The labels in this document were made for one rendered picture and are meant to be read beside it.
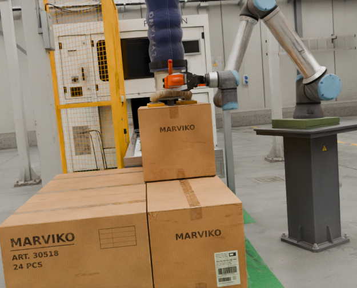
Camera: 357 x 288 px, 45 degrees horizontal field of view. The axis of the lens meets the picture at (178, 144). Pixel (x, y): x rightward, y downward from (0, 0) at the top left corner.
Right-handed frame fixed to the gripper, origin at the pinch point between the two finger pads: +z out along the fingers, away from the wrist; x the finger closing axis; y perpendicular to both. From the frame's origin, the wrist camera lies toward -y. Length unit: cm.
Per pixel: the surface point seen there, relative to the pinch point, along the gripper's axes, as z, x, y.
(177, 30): -6.9, 30.5, 20.2
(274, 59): -164, 33, 342
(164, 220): 12, -58, -64
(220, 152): -34, -49, 60
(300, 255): -69, -107, 6
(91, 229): 42, -59, -64
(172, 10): -4.4, 42.1, 18.9
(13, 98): 185, 6, 342
